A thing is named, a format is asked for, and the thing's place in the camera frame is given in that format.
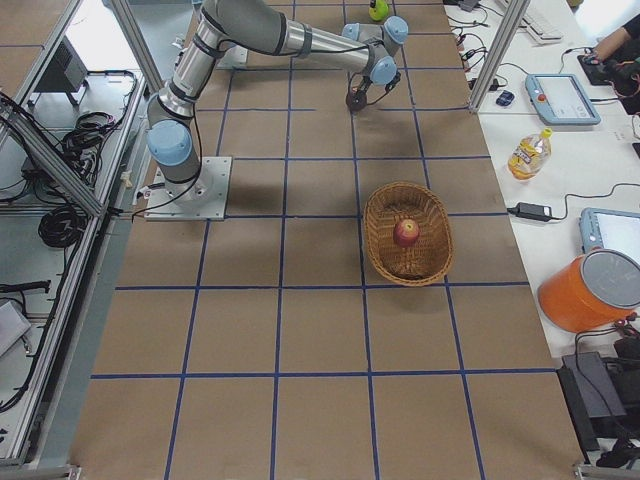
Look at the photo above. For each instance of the orange bucket with lid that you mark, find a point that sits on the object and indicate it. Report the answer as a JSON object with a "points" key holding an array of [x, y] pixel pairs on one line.
{"points": [[595, 289]]}

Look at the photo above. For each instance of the blue teach pendant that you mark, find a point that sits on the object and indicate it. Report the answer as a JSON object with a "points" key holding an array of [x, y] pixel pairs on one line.
{"points": [[610, 229], [560, 100]]}

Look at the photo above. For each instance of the small dark blue pouch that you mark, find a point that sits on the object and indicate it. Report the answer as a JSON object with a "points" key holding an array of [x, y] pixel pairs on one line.
{"points": [[505, 99]]}

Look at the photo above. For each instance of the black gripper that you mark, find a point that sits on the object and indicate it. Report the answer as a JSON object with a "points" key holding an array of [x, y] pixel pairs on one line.
{"points": [[362, 91]]}

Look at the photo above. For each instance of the woven wicker basket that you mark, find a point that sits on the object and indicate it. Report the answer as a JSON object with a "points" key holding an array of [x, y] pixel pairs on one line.
{"points": [[430, 258]]}

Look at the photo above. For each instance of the orange juice bottle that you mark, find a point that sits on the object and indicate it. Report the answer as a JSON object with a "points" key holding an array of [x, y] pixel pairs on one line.
{"points": [[530, 155]]}

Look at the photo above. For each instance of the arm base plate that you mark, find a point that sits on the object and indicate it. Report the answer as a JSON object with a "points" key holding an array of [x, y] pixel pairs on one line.
{"points": [[233, 59], [206, 200]]}

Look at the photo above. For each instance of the aluminium frame post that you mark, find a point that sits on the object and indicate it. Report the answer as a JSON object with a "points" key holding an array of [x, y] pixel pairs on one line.
{"points": [[500, 44]]}

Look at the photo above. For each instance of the green apple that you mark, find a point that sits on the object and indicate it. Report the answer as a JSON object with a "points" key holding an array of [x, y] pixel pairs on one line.
{"points": [[378, 10]]}

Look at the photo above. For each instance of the black power adapter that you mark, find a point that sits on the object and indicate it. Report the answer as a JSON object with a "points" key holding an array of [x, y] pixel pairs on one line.
{"points": [[529, 211]]}

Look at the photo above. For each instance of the white keyboard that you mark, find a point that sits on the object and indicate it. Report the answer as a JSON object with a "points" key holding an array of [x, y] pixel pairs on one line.
{"points": [[539, 28]]}

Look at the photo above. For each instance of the black box device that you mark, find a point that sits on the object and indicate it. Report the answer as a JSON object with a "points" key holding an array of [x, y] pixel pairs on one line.
{"points": [[602, 397]]}

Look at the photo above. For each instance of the dark red apple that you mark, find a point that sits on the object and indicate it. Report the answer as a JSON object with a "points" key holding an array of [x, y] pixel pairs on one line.
{"points": [[356, 101]]}

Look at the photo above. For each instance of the person at desk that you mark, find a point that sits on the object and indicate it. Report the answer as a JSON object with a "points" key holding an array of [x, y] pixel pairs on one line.
{"points": [[606, 47]]}

